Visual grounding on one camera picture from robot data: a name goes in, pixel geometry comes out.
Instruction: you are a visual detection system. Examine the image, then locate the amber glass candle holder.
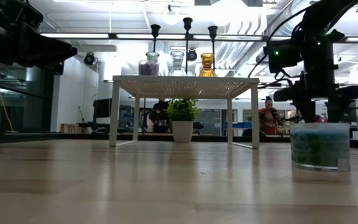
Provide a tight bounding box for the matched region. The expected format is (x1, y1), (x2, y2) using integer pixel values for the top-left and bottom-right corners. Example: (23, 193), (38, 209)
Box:
(198, 52), (218, 78)

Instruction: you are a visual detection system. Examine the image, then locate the blue candle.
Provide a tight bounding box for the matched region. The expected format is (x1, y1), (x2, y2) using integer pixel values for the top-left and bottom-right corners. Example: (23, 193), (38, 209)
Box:
(290, 122), (351, 172)

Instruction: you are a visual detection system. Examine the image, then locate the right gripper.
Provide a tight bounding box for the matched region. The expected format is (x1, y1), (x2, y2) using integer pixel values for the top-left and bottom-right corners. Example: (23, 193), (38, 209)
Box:
(273, 73), (358, 123)

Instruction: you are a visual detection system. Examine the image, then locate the purple candle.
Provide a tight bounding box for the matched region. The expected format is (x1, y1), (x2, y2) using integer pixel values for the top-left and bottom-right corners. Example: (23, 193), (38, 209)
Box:
(138, 60), (160, 77)

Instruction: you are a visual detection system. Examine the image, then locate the yellow hanging cable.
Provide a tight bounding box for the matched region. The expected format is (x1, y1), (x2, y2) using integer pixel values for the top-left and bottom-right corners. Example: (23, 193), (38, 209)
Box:
(0, 60), (14, 131)

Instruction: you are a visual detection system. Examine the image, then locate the black computer monitor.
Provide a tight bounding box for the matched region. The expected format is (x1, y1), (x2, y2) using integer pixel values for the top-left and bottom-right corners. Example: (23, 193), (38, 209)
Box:
(92, 98), (113, 119)

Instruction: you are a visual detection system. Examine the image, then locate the silver air duct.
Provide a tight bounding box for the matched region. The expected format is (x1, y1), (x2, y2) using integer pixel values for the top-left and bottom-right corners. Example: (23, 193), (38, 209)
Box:
(216, 0), (304, 71)

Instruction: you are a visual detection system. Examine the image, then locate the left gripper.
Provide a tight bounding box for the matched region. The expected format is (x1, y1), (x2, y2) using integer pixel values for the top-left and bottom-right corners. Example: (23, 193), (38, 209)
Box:
(0, 2), (78, 75)

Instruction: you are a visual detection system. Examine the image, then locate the person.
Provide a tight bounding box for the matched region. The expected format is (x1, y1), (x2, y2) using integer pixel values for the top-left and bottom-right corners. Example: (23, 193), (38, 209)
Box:
(258, 95), (282, 136)
(150, 98), (171, 134)

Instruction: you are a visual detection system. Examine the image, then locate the white perforated metal shelf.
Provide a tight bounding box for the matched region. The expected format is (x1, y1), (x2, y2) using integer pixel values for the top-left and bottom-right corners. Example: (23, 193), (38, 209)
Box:
(109, 74), (260, 149)

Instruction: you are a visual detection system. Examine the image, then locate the green potted plant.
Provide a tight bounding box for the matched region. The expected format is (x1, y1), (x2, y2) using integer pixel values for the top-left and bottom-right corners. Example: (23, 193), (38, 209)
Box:
(166, 98), (200, 144)

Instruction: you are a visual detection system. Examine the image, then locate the clear ribbed glass candle holder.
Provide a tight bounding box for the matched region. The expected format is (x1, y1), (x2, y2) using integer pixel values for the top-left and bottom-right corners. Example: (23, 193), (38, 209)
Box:
(167, 50), (188, 77)

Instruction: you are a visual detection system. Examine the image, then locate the black aluminium table frame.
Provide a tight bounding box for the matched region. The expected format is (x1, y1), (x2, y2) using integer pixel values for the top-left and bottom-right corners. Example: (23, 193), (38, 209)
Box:
(0, 124), (358, 150)

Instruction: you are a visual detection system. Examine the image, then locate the round white pendant lamp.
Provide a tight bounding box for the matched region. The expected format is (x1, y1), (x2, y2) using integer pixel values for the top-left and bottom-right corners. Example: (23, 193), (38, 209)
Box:
(163, 8), (180, 26)

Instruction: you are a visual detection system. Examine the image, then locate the wooden box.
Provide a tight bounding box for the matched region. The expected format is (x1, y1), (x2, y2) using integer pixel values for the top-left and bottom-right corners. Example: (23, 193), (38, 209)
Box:
(60, 123), (85, 134)

